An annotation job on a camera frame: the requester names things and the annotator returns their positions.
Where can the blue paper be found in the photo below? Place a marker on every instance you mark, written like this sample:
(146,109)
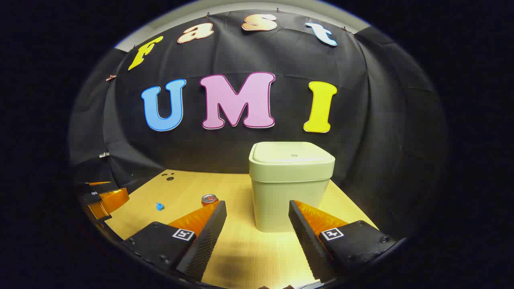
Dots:
(160,207)

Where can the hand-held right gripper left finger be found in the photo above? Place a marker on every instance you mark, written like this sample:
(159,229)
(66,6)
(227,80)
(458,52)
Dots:
(204,241)

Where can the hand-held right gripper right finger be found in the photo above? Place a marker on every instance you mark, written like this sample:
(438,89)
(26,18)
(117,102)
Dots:
(307,241)

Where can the red pop can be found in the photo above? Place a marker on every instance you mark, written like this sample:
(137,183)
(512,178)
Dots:
(209,199)

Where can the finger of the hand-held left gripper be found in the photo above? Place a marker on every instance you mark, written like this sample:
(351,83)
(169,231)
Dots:
(114,198)
(96,188)

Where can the green desktop garbage bin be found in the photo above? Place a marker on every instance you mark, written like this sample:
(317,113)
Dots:
(281,192)

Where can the black backdrop cloth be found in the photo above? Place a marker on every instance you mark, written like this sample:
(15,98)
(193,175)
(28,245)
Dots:
(289,60)

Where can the wooden desktop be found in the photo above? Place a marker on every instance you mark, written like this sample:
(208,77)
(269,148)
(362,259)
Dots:
(241,249)

